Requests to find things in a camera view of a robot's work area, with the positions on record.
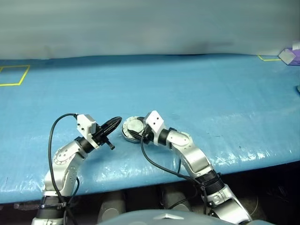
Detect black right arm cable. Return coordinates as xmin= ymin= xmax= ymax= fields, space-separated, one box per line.
xmin=140 ymin=137 xmax=211 ymax=216

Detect purple tissue box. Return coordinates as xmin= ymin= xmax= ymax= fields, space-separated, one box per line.
xmin=277 ymin=47 xmax=300 ymax=67

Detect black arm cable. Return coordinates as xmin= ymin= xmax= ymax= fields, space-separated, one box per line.
xmin=47 ymin=113 xmax=80 ymax=225
xmin=140 ymin=137 xmax=211 ymax=216

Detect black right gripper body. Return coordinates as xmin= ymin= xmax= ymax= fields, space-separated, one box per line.
xmin=140 ymin=126 xmax=153 ymax=145

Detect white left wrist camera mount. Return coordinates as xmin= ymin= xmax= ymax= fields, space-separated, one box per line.
xmin=76 ymin=114 xmax=99 ymax=150

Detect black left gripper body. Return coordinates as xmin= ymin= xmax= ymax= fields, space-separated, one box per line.
xmin=92 ymin=125 xmax=115 ymax=151

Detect silver motor housing copper windings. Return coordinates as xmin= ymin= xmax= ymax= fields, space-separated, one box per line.
xmin=121 ymin=116 xmax=147 ymax=143

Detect blue plastic table cover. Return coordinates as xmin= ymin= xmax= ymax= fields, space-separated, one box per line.
xmin=0 ymin=54 xmax=300 ymax=203

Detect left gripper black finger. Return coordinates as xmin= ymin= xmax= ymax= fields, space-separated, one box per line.
xmin=102 ymin=116 xmax=123 ymax=128
xmin=104 ymin=120 xmax=123 ymax=138

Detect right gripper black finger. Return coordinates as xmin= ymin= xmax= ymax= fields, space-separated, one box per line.
xmin=129 ymin=130 xmax=144 ymax=142

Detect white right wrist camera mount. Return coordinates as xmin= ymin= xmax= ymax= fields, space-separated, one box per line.
xmin=143 ymin=110 xmax=166 ymax=146

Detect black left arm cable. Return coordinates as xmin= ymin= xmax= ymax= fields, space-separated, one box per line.
xmin=47 ymin=113 xmax=80 ymax=225

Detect grey robot torso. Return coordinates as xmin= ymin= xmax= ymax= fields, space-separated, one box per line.
xmin=97 ymin=209 xmax=225 ymax=225

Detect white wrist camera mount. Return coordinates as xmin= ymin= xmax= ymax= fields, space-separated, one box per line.
xmin=76 ymin=114 xmax=99 ymax=150
xmin=143 ymin=110 xmax=166 ymax=146

